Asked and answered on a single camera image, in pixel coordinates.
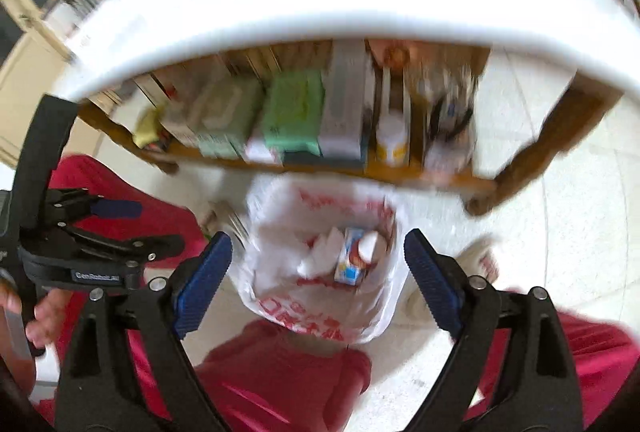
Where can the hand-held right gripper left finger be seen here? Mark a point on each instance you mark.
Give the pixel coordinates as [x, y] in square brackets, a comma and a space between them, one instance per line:
[202, 284]

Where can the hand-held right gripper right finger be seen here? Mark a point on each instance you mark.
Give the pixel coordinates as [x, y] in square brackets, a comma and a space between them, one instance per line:
[432, 284]

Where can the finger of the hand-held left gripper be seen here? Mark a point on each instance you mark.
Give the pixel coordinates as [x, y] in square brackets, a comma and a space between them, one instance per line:
[47, 146]
[117, 209]

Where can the cartoon print medicine box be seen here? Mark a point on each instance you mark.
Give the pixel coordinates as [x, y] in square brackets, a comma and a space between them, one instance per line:
[350, 262]

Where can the plastic lined trash bin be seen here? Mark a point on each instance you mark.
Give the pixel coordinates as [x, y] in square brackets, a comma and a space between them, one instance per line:
[280, 232]

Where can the white tissue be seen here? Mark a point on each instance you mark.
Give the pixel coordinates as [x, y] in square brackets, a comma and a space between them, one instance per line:
[322, 252]

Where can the person's left hand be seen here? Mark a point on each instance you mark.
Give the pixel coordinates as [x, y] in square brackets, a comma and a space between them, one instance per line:
[47, 317]

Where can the person's left leg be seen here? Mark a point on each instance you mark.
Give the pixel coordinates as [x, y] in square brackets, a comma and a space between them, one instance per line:
[150, 212]

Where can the person's leg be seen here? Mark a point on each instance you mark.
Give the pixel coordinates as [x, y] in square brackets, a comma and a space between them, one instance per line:
[150, 212]
[600, 352]

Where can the person's right shoe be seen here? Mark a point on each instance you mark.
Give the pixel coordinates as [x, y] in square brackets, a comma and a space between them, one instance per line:
[475, 262]

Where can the person's shoe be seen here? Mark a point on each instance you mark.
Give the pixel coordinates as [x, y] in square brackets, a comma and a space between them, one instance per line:
[475, 262]
[225, 222]

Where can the person's left shoe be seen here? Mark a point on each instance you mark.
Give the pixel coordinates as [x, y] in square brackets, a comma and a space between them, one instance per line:
[225, 222]

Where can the yellow soft item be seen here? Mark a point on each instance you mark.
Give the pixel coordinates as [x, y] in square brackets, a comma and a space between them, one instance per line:
[146, 129]

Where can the cream framed window door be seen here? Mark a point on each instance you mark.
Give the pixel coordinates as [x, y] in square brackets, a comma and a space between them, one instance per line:
[30, 56]

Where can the small printed carton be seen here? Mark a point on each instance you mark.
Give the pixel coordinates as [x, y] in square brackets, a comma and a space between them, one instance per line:
[180, 126]

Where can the person's red clothing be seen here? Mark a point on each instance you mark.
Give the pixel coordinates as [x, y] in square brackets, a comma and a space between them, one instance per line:
[280, 377]

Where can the long white box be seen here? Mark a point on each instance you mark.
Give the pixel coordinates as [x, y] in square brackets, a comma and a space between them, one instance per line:
[95, 29]

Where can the baby wipes pack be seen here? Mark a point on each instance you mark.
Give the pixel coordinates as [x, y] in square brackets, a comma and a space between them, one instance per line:
[227, 116]

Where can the pink flat box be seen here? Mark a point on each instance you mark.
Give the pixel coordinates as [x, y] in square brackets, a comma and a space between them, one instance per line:
[260, 150]

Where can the white pill bottle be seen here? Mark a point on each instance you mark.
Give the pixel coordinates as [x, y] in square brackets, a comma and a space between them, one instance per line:
[392, 139]

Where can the small dark white pack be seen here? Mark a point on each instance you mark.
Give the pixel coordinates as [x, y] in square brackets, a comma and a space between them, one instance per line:
[450, 131]

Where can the dark flat box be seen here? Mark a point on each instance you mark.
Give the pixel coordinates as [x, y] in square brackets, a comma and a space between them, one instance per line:
[320, 160]

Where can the wooden coffee table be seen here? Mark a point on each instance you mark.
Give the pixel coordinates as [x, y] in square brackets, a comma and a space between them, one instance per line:
[540, 151]

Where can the person's right leg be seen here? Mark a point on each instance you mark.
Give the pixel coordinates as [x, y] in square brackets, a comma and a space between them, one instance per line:
[600, 352]

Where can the grey box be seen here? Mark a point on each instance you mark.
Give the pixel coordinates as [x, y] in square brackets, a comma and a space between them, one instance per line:
[345, 111]

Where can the green wipes pack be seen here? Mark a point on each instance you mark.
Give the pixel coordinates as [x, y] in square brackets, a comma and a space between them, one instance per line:
[292, 111]

